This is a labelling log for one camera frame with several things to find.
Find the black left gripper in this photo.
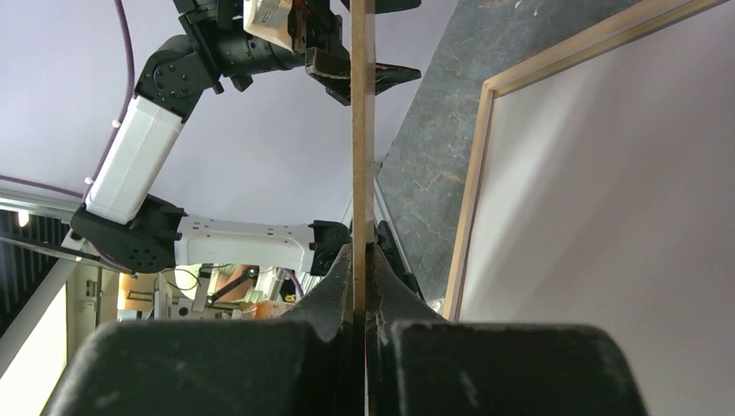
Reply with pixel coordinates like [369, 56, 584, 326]
[287, 0, 422, 106]

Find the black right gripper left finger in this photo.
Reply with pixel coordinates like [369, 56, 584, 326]
[43, 245, 357, 415]

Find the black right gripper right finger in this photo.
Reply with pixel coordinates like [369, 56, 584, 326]
[366, 244, 647, 415]

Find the printed photo with white border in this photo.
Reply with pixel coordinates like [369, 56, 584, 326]
[453, 1, 734, 415]

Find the light wooden picture frame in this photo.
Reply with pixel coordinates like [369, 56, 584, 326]
[444, 1, 734, 321]

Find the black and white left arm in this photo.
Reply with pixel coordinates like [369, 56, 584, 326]
[69, 1, 421, 276]

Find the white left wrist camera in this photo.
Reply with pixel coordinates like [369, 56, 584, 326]
[243, 0, 293, 51]

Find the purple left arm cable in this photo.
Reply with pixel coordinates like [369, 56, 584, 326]
[0, 0, 137, 199]

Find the aluminium rail frame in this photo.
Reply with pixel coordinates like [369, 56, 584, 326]
[1, 189, 74, 374]

